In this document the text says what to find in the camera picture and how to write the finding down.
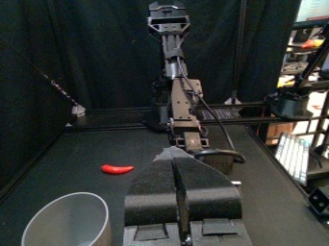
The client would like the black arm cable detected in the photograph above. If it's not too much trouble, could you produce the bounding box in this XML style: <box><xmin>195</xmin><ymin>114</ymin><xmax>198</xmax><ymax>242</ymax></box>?
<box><xmin>175</xmin><ymin>56</ymin><xmax>236</xmax><ymax>152</ymax></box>

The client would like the brown cardboard box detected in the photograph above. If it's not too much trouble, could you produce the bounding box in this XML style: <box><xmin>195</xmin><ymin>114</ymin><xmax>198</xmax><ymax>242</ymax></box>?
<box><xmin>264</xmin><ymin>122</ymin><xmax>297</xmax><ymax>147</ymax></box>

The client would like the grey plastic cup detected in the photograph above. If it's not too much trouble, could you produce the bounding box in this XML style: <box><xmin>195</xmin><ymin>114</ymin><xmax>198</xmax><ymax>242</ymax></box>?
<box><xmin>20</xmin><ymin>191</ymin><xmax>113</xmax><ymax>246</ymax></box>

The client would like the black round device on frame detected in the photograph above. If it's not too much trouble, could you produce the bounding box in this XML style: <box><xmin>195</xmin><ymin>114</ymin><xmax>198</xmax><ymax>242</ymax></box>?
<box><xmin>266</xmin><ymin>87</ymin><xmax>313</xmax><ymax>120</ymax></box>

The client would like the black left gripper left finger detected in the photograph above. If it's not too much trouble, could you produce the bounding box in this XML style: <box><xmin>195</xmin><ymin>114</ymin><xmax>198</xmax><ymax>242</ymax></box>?
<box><xmin>123</xmin><ymin>145</ymin><xmax>180</xmax><ymax>227</ymax></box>

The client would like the black metal frame post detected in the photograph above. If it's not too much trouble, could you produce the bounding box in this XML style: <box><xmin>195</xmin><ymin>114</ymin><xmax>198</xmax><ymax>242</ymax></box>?
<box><xmin>223</xmin><ymin>0</ymin><xmax>248</xmax><ymax>106</ymax></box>

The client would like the computer monitor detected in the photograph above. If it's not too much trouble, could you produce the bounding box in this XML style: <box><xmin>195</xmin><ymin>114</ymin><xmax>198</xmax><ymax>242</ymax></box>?
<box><xmin>294</xmin><ymin>0</ymin><xmax>329</xmax><ymax>23</ymax></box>

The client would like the black block with curved handle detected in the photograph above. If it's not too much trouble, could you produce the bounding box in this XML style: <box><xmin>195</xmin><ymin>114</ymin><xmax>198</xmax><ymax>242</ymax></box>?
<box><xmin>192</xmin><ymin>148</ymin><xmax>247</xmax><ymax>176</ymax></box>

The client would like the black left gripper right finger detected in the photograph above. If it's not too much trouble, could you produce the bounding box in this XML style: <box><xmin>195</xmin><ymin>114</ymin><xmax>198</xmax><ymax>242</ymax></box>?
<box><xmin>172</xmin><ymin>145</ymin><xmax>244</xmax><ymax>222</ymax></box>

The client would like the red toy chili pepper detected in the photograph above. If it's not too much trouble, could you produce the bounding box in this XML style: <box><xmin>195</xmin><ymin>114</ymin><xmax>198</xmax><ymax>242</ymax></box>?
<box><xmin>100</xmin><ymin>163</ymin><xmax>135</xmax><ymax>176</ymax></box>

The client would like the black frame corner bracket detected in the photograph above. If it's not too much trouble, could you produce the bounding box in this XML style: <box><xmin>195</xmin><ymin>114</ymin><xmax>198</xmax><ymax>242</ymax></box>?
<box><xmin>307</xmin><ymin>185</ymin><xmax>329</xmax><ymax>215</ymax></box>

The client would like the white corner bracket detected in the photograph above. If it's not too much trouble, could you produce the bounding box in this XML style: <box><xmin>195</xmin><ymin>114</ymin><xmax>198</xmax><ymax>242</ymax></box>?
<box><xmin>71</xmin><ymin>104</ymin><xmax>87</xmax><ymax>118</ymax></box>

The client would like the white computer keyboard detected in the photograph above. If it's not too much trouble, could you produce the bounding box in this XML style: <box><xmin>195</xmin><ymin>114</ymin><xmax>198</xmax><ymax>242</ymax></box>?
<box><xmin>274</xmin><ymin>131</ymin><xmax>311</xmax><ymax>186</ymax></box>

